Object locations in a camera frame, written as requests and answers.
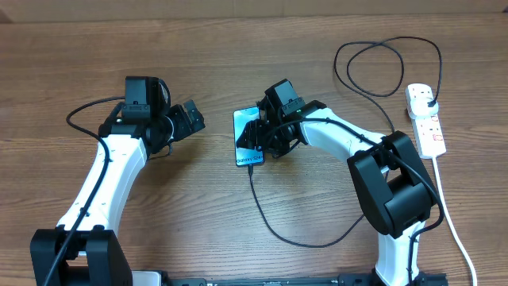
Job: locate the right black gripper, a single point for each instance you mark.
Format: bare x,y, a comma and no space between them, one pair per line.
255,132

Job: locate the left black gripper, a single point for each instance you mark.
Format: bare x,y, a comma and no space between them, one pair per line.
184,125

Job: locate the Samsung Galaxy smartphone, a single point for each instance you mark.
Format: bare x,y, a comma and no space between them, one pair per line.
241,118

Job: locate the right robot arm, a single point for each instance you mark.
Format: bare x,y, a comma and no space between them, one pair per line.
392,185

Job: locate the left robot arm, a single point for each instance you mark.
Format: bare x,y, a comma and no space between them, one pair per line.
83,248

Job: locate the white power strip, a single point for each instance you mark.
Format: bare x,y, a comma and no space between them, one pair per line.
427,131

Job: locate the white USB wall charger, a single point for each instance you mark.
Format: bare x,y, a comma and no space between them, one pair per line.
422,108

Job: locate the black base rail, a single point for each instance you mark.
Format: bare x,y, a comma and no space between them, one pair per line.
274,281

